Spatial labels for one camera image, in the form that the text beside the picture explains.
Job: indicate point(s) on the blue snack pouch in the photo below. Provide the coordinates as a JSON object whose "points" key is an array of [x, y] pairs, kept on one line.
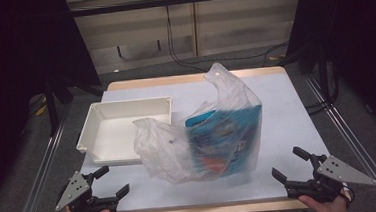
{"points": [[225, 140]]}

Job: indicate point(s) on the clear plastic bag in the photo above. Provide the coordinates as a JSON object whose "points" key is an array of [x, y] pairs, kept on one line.
{"points": [[159, 148]]}

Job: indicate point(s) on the wooden table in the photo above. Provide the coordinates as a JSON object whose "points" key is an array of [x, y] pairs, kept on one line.
{"points": [[180, 79]]}

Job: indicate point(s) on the white plastic tray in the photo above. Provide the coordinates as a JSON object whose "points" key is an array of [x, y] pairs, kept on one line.
{"points": [[118, 137]]}

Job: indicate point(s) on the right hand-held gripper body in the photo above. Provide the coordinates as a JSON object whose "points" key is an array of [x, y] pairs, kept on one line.
{"points": [[341, 172]]}

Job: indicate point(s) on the black curtain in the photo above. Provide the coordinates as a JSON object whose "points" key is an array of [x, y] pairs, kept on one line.
{"points": [[358, 34], [12, 64]]}

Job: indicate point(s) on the aluminium floor rail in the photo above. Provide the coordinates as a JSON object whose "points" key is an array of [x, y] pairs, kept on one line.
{"points": [[355, 141], [40, 176]]}

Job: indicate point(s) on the white table mat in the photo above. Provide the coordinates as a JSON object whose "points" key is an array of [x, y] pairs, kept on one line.
{"points": [[287, 119]]}

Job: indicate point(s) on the person's right hand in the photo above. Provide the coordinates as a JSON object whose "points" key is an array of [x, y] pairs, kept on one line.
{"points": [[327, 209]]}

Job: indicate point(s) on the black stand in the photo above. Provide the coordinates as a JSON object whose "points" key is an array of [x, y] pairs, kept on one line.
{"points": [[51, 105], [323, 76]]}

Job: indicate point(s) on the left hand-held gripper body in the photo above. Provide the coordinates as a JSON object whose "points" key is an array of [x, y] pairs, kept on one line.
{"points": [[73, 190]]}

